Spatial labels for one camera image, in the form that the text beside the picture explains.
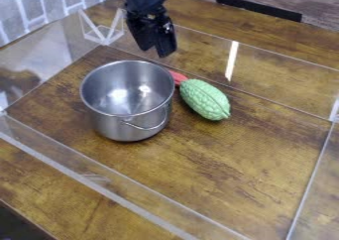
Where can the black wall strip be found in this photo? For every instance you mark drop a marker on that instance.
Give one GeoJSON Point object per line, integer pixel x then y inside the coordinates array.
{"type": "Point", "coordinates": [263, 9]}

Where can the green bitter gourd toy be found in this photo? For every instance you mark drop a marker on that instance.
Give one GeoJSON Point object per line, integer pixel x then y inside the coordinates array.
{"type": "Point", "coordinates": [206, 99]}

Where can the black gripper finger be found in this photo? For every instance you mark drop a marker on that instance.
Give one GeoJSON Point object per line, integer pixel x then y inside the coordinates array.
{"type": "Point", "coordinates": [165, 42]}
{"type": "Point", "coordinates": [140, 31]}

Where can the stainless steel pot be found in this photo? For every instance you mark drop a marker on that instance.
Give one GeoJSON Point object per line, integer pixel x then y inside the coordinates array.
{"type": "Point", "coordinates": [127, 95]}

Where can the clear acrylic corner bracket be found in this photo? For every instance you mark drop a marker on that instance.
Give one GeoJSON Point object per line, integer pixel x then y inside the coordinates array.
{"type": "Point", "coordinates": [104, 35]}

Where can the pink spoon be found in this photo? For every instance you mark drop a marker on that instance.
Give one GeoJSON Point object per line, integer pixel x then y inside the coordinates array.
{"type": "Point", "coordinates": [178, 77]}

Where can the clear acrylic enclosure wall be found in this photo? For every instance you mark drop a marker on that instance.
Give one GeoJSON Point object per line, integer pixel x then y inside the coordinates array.
{"type": "Point", "coordinates": [254, 177]}

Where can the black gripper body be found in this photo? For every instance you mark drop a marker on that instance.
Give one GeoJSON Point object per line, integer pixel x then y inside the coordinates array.
{"type": "Point", "coordinates": [145, 9]}

